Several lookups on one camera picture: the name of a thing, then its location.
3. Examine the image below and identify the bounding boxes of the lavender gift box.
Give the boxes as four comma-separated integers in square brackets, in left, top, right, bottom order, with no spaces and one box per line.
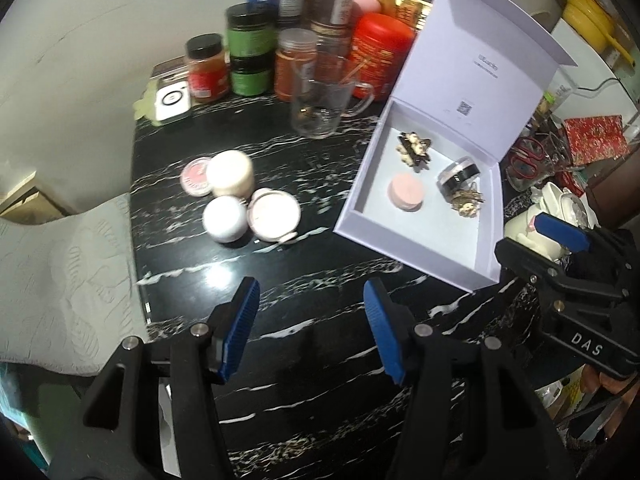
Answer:
[332,0,579,294]

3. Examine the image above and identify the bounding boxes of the black cable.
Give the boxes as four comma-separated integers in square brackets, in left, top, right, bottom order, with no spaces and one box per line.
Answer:
[575,77,640,99]

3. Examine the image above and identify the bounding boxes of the red patterned gift bag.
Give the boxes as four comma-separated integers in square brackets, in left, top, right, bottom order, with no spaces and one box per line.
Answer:
[559,115,627,167]

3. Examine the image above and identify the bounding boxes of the pink white hinged compact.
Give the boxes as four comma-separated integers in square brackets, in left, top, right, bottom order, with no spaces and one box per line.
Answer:
[248,188,302,246]

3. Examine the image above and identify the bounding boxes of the clear pink round case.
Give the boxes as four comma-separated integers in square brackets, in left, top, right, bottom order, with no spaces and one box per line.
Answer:
[181,157,216,197]

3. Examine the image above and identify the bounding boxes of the pale dome-lid jar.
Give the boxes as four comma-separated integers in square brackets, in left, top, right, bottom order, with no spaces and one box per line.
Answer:
[202,195,250,244]

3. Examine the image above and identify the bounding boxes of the red scissors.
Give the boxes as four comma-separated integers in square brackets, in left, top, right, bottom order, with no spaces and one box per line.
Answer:
[510,135,549,181]

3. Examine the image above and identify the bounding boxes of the cream white jar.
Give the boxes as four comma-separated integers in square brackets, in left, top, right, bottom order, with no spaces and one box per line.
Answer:
[206,151,256,199]

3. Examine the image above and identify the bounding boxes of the gold spoon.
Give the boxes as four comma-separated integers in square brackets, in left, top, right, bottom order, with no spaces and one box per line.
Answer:
[342,58,372,86]

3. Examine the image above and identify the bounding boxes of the orange spice jar clear lid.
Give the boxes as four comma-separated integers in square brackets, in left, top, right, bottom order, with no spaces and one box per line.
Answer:
[274,28,319,103]

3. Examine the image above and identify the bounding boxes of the dark gold oatmeal bag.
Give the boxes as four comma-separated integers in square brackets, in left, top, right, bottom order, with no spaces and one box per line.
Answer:
[380,0,446,27]

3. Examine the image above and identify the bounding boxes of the red tin can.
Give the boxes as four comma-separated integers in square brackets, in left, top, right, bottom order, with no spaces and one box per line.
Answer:
[350,12,416,101]

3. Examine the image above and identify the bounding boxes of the bear hair clip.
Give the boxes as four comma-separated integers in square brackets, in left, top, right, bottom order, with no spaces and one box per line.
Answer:
[396,131,432,171]

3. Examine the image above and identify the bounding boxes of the small green label jar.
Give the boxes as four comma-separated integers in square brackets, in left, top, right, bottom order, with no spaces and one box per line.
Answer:
[230,57,275,97]

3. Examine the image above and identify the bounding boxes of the green leaf coaster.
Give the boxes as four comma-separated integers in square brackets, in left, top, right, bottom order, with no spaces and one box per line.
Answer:
[132,87,162,121]

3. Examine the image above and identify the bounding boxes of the white teapot pink decoration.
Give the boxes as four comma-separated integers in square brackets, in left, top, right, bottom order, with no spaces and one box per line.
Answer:
[502,180,599,262]

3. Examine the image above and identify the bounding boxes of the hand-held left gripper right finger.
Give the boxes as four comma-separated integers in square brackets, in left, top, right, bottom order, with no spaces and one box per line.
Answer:
[363,279,576,480]

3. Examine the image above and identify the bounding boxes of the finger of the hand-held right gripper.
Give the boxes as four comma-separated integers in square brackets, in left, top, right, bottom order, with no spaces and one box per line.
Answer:
[495,237,601,311]
[534,212,633,271]

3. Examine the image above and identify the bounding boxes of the red label jar black lid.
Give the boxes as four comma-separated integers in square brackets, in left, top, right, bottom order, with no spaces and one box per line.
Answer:
[186,33,232,104]

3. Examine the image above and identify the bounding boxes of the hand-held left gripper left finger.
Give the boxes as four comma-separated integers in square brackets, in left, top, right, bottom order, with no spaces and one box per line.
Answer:
[50,276,261,480]

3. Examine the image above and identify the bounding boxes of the white mini device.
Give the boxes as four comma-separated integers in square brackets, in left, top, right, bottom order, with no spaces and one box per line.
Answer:
[152,82,193,122]

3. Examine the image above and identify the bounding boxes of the black white rectangular case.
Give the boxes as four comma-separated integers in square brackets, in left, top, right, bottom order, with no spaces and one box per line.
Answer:
[152,59,191,86]

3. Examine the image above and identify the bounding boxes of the yellow basin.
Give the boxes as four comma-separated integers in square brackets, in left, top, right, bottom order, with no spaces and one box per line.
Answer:
[562,0,634,63]

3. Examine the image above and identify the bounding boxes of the pink container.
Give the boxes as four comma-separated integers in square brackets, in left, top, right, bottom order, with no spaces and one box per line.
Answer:
[350,0,384,21]

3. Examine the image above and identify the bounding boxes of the large green label jar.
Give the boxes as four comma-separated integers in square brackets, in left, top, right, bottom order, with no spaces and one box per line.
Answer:
[225,2,279,61]

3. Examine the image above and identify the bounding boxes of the leaf print chair cushion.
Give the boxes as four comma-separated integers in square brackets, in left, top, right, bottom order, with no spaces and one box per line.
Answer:
[0,195,151,377]

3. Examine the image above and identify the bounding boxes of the clear glass container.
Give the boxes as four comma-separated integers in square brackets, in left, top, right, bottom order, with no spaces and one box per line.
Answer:
[505,130,567,194]

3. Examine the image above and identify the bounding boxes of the glass mug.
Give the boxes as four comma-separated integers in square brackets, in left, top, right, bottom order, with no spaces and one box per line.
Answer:
[290,57,376,140]

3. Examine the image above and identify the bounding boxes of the gold hair clip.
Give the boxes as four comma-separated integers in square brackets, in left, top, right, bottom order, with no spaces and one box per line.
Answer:
[450,187,486,220]

